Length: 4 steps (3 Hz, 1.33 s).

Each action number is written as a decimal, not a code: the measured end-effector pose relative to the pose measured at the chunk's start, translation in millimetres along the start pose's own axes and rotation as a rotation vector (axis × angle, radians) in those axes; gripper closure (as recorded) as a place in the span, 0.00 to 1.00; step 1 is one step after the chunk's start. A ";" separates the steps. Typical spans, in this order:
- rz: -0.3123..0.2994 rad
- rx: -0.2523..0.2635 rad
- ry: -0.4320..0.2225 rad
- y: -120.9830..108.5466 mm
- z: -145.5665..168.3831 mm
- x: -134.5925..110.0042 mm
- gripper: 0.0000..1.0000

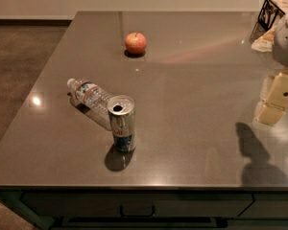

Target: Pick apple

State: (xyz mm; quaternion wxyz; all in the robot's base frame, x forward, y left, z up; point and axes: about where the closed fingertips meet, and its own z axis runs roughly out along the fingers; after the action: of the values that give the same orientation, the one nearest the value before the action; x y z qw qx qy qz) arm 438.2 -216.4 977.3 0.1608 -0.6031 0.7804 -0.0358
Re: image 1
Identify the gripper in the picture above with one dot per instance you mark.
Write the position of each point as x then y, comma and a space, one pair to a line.
287, 43

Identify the black wire basket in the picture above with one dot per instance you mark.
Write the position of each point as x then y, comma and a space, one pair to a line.
271, 12

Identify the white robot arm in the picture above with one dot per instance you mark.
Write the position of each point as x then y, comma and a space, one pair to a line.
275, 39

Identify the red yellow apple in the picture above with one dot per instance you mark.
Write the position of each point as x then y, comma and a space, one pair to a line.
135, 43

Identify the clear plastic water bottle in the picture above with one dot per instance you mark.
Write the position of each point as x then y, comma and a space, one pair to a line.
93, 97

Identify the dark cabinet drawer with handle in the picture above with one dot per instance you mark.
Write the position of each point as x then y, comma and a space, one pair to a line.
131, 205

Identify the silver blue drink can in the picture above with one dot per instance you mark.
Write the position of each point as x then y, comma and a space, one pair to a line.
121, 110

